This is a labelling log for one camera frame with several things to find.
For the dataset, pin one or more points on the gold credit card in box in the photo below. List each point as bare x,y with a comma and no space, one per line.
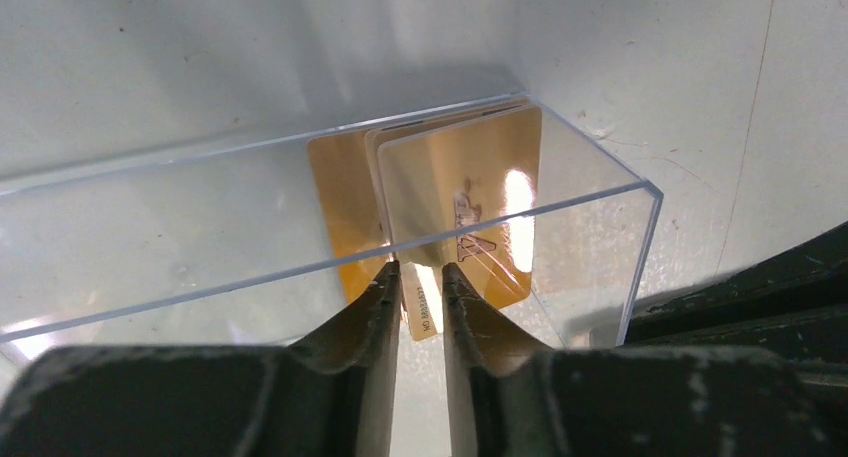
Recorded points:
346,192

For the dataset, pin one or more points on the clear plastic card box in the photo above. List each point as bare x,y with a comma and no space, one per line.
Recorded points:
262,238

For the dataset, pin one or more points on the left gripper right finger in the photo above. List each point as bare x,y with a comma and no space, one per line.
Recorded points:
509,394

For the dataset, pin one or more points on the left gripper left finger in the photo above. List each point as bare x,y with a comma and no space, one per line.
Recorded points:
328,394

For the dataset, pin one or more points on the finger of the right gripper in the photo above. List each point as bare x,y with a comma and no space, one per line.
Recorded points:
793,304

